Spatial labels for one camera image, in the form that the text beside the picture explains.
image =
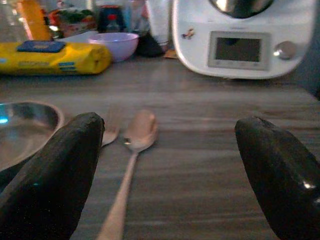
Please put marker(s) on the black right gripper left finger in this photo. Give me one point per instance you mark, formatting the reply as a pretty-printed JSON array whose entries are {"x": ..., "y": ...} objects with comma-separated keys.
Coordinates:
[{"x": 50, "y": 180}]

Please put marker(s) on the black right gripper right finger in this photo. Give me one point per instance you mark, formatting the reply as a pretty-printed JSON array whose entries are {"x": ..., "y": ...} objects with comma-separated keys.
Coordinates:
[{"x": 282, "y": 180}]

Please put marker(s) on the round metal plate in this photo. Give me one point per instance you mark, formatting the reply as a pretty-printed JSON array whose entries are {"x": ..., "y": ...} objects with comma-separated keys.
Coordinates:
[{"x": 25, "y": 130}]

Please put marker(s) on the silver metal fork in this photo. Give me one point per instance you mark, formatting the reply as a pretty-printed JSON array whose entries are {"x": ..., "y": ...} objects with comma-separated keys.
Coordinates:
[{"x": 110, "y": 135}]

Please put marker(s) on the silver metal spoon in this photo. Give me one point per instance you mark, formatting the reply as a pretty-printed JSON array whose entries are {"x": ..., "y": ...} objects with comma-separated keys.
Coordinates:
[{"x": 140, "y": 135}]

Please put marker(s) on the yellow wrapped package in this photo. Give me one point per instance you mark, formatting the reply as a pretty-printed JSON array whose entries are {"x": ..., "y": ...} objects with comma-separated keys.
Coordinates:
[{"x": 75, "y": 60}]

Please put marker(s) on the purple plastic bowl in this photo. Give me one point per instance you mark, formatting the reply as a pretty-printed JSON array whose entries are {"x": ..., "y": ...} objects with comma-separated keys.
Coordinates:
[{"x": 117, "y": 47}]

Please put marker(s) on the white kitchen appliance with display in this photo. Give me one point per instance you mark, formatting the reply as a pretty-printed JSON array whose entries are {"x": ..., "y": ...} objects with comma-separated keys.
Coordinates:
[{"x": 195, "y": 55}]

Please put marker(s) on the colourful food pack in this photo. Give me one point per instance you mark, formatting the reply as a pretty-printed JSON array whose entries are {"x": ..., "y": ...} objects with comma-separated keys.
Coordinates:
[{"x": 75, "y": 25}]

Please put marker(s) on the orange bottle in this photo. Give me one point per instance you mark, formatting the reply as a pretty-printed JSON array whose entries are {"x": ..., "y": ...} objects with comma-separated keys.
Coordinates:
[{"x": 36, "y": 20}]

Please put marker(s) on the clear glass jar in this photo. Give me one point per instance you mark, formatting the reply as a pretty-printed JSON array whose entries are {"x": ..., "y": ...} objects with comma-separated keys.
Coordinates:
[{"x": 10, "y": 22}]

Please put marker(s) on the dark bottle with red cap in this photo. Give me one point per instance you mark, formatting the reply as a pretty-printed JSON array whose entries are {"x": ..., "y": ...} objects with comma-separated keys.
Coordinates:
[{"x": 112, "y": 25}]

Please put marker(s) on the tall white container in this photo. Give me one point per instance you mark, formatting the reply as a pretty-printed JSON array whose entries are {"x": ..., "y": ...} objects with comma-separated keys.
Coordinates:
[{"x": 160, "y": 20}]

